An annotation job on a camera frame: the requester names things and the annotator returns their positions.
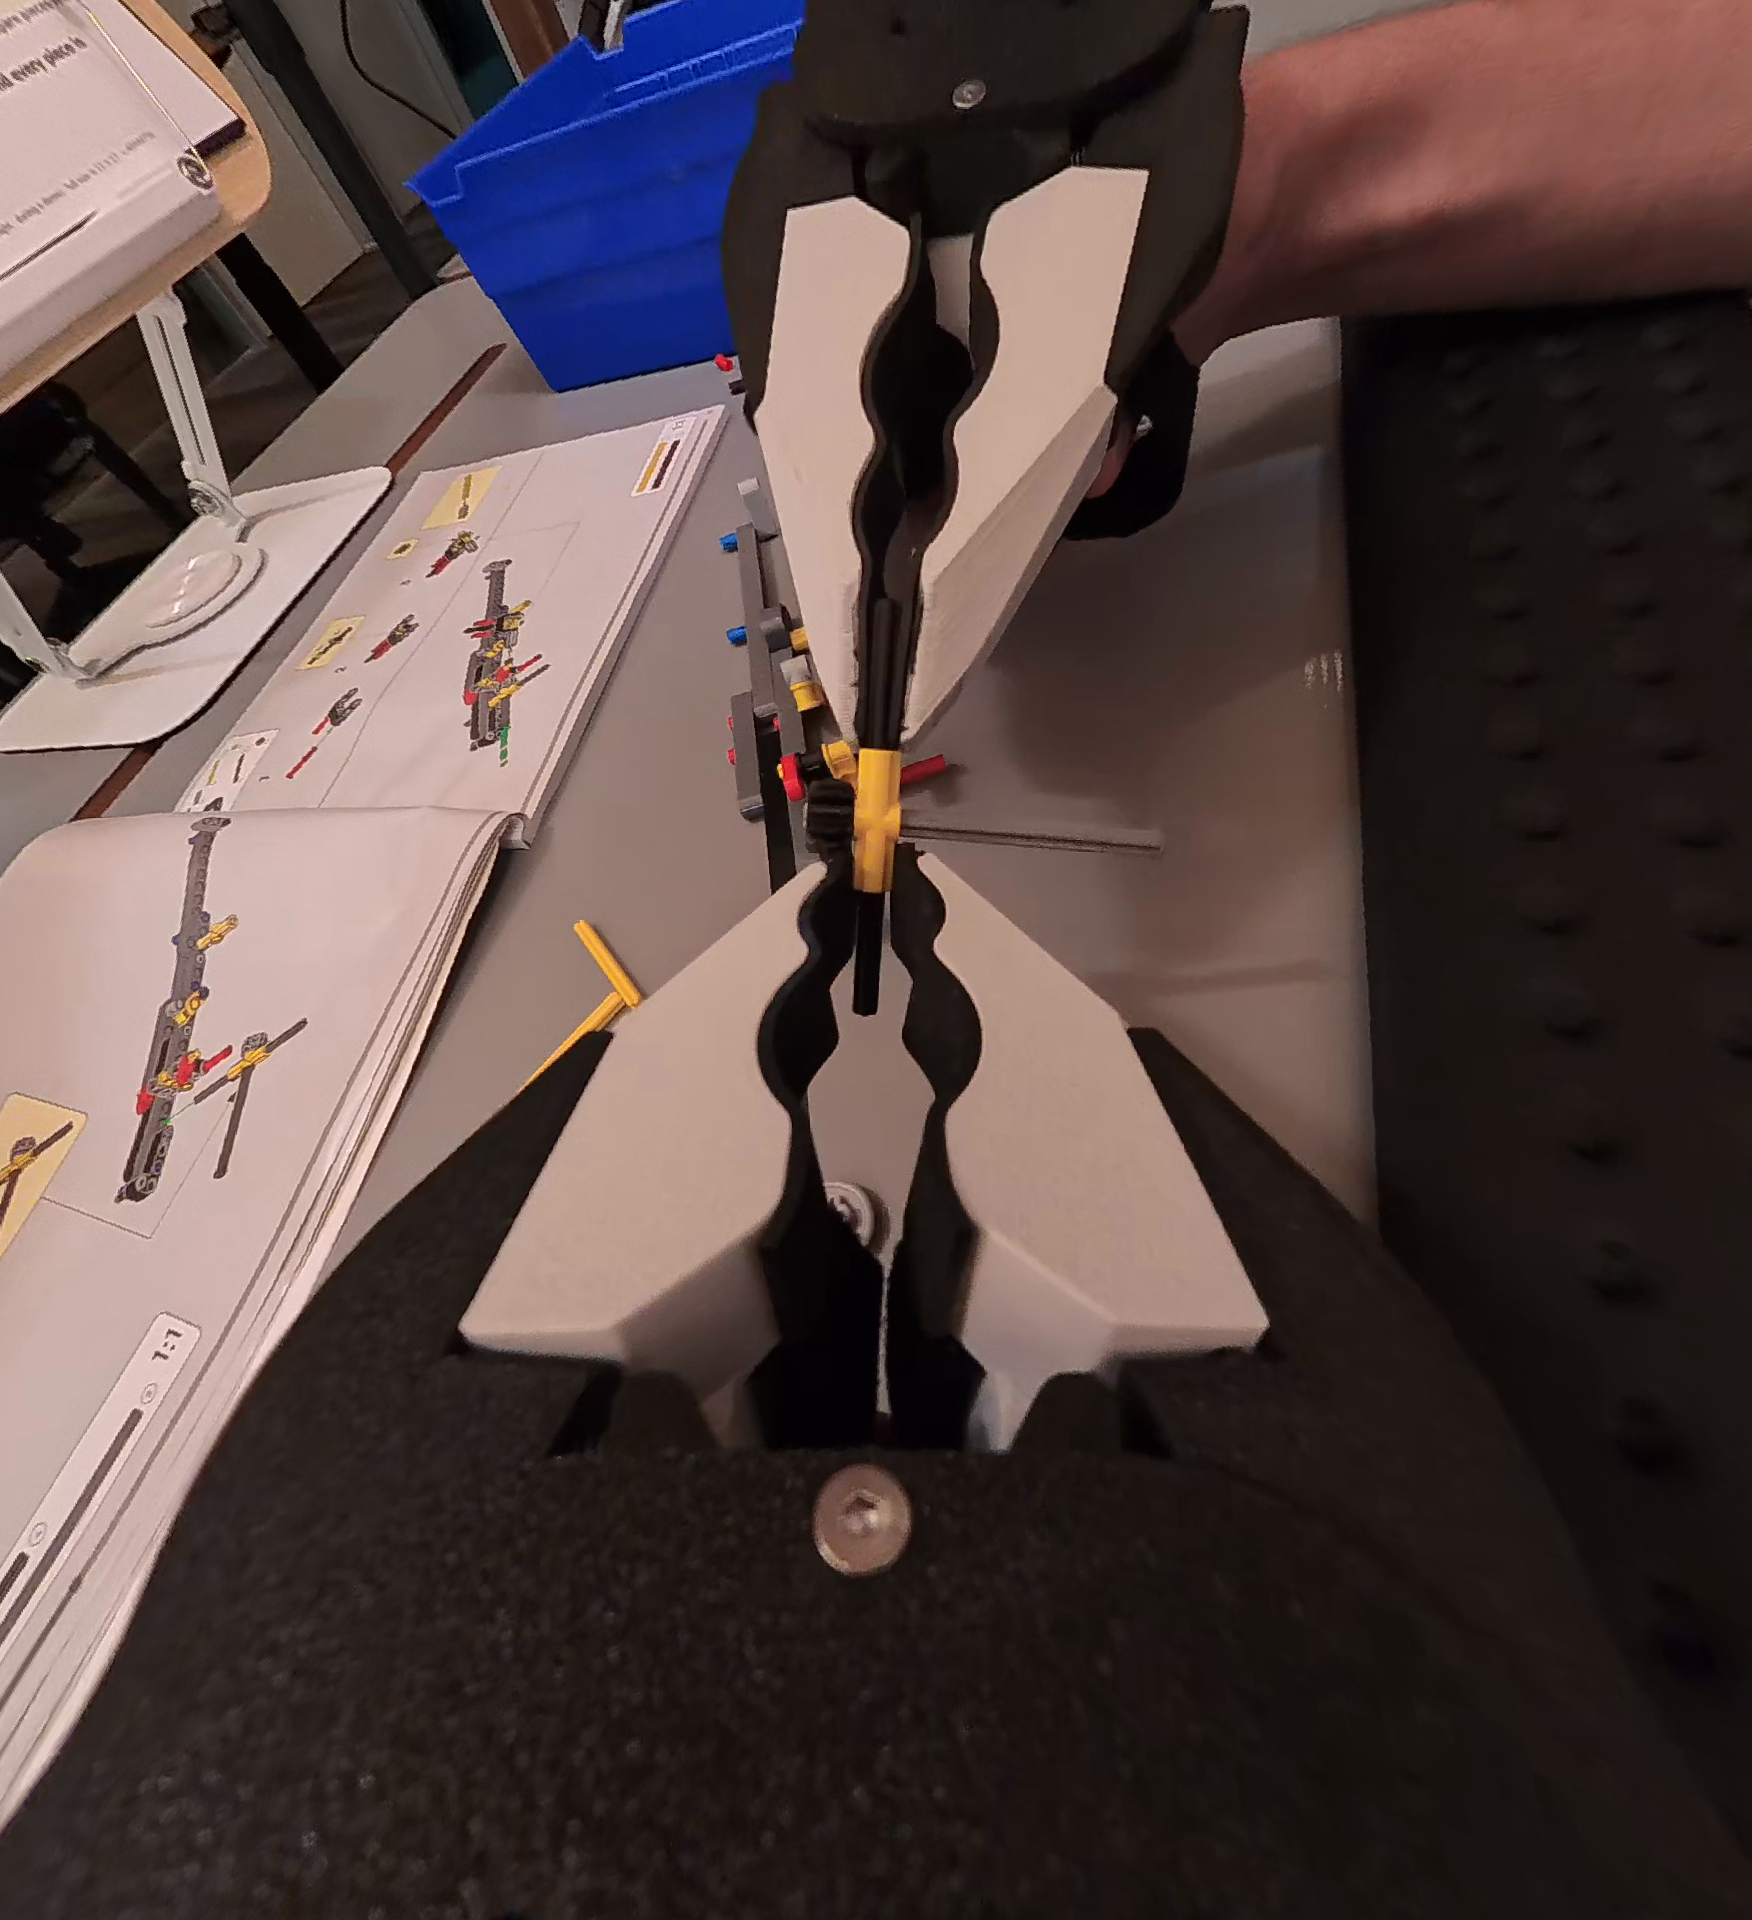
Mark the yellow connector with black axles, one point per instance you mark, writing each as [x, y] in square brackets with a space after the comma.
[875, 810]

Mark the blue storage bin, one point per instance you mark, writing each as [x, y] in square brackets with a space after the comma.
[592, 224]

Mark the yellow thin T-shaped beam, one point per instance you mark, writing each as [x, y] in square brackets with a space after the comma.
[605, 976]

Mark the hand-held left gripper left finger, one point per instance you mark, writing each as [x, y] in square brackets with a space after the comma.
[635, 1185]

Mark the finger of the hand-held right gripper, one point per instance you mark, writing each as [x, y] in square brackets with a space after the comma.
[817, 376]
[1057, 330]

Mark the grey toy wheel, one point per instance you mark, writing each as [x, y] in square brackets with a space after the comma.
[849, 1210]

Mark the small black gear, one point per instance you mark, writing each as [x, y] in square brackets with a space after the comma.
[829, 822]

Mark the black dimpled foam pad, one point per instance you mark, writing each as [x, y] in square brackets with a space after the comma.
[1595, 1050]

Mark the open instruction booklet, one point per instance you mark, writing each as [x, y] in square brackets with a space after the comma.
[291, 976]

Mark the wooden board book stand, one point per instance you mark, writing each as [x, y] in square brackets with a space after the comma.
[291, 525]

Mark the person's right forearm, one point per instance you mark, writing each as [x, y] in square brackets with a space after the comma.
[1490, 181]

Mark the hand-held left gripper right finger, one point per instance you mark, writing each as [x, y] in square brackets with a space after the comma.
[1087, 1185]

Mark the long grey beam assembly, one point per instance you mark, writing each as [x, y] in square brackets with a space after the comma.
[770, 704]

